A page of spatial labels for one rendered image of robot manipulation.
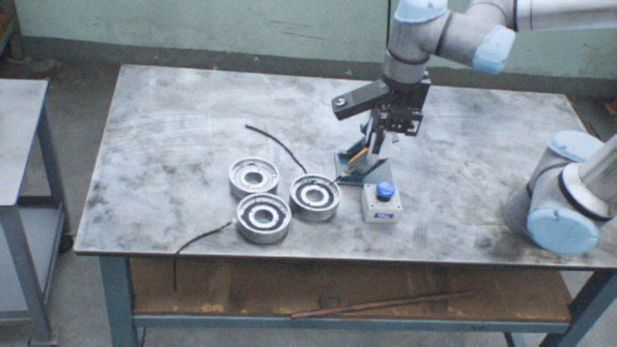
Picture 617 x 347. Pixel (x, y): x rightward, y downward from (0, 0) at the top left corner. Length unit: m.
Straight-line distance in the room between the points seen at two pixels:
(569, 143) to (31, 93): 1.30
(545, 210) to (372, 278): 0.52
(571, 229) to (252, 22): 2.01
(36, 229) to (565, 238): 1.50
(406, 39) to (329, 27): 1.87
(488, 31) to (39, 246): 1.45
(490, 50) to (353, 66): 2.04
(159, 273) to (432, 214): 0.63
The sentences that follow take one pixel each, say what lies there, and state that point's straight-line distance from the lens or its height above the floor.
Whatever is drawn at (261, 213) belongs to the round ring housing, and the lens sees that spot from 1.24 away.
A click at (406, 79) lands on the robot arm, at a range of 1.08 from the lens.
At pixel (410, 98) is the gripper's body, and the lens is 1.13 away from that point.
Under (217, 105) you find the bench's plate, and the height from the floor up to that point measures 0.80.
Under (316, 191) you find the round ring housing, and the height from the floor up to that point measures 0.82.
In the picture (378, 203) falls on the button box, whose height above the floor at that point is 0.85.
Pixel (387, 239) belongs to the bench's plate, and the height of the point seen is 0.80.
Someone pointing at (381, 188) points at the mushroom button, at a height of 0.87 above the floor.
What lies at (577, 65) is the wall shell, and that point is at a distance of 3.40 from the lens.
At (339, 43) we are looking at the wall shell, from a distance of 2.95.
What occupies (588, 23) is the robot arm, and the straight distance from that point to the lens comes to 1.13.
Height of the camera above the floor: 1.73
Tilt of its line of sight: 43 degrees down
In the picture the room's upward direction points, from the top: 10 degrees clockwise
